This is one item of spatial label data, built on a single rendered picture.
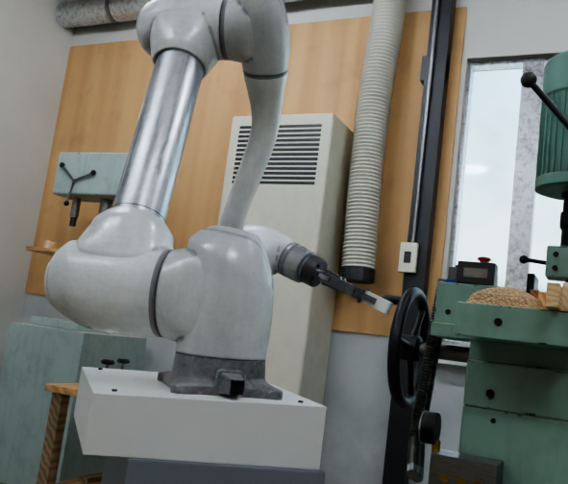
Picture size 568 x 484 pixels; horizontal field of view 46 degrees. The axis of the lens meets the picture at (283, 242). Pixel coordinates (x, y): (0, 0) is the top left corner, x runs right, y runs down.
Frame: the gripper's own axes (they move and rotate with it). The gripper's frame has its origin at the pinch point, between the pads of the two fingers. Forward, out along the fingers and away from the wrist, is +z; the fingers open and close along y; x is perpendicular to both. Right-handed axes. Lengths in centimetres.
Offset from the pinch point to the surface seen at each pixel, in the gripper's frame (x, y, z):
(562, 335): -10, -28, 42
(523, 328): -8.3, -28.2, 35.6
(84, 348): 79, 80, -140
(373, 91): -79, 120, -85
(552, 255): -25.9, 4.2, 30.1
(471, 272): -15.0, -5.4, 18.1
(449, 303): -6.9, -5.3, 16.7
